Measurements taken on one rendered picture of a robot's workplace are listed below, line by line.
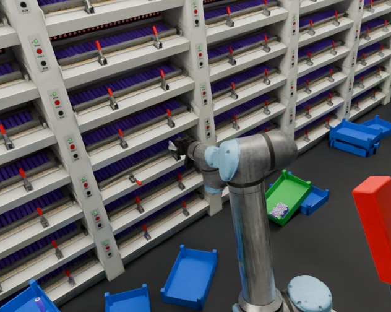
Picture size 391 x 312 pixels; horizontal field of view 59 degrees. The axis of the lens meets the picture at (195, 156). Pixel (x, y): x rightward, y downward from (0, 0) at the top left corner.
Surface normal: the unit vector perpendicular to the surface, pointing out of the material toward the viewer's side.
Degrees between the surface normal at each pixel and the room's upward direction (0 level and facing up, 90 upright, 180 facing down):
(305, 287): 6
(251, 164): 77
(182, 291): 0
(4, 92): 21
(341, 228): 0
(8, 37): 110
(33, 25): 90
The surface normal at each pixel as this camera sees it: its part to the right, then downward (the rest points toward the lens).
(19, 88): 0.11, -0.67
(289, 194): -0.39, -0.64
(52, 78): 0.62, 0.35
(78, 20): 0.62, 0.62
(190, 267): -0.11, -0.85
